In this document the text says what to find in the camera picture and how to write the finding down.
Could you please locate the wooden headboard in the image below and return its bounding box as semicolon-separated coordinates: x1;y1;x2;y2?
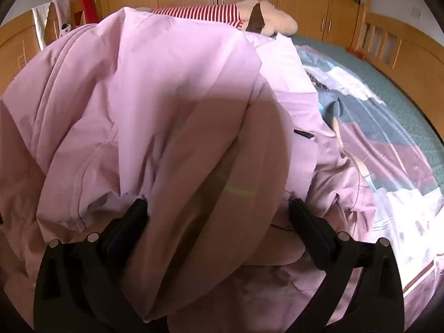
1;0;87;92

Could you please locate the pink hooded jacket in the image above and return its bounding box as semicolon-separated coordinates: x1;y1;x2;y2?
1;7;375;332

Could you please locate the large plush toy striped shirt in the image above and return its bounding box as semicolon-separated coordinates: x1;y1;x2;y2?
137;0;298;37

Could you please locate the pink hanging garment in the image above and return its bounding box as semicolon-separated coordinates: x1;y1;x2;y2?
53;0;72;37

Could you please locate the plaid patchwork duvet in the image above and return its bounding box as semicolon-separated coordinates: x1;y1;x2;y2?
245;35;443;332

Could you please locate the white hanging cloth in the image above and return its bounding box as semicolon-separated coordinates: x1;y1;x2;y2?
32;2;51;51

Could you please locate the green quilted mattress cover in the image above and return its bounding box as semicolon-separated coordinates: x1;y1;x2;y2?
292;35;443;187

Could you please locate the red hanging garment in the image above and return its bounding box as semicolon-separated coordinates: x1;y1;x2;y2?
80;0;99;23

